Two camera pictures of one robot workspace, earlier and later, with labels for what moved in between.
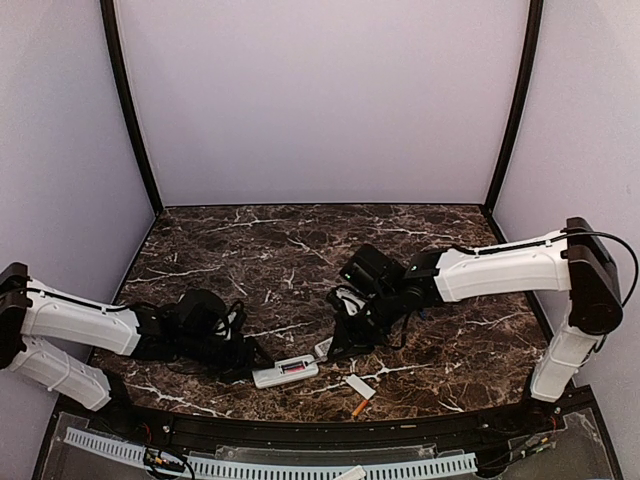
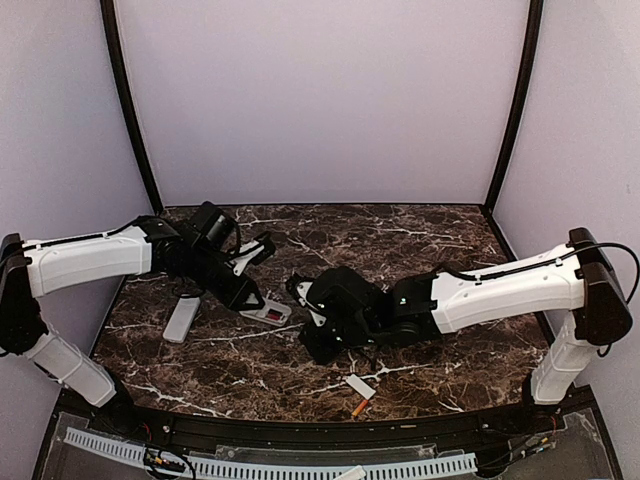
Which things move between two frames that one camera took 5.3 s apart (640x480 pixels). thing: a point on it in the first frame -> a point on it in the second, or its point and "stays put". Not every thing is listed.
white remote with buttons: (286, 371) -> (272, 312)
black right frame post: (535, 25) stays put
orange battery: (363, 405) stays put
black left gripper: (239, 362) -> (238, 295)
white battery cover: (361, 387) stays put
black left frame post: (129, 101) stays put
